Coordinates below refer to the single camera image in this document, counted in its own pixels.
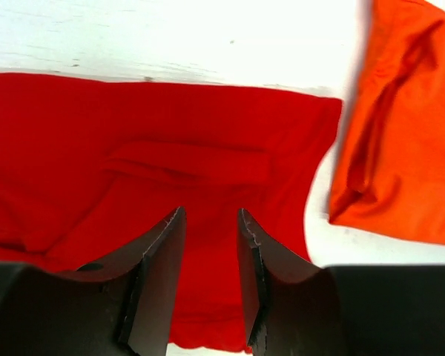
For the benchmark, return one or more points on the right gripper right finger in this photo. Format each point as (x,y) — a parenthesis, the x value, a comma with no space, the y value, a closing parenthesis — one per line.
(293,307)

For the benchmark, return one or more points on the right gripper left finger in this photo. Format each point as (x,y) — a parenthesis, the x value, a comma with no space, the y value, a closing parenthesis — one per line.
(120,304)

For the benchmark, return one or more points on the red t shirt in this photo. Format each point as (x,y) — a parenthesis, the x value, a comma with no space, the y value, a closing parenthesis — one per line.
(88,166)

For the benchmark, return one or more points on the folded orange t shirt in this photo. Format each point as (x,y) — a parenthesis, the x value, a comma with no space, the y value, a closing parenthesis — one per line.
(390,175)

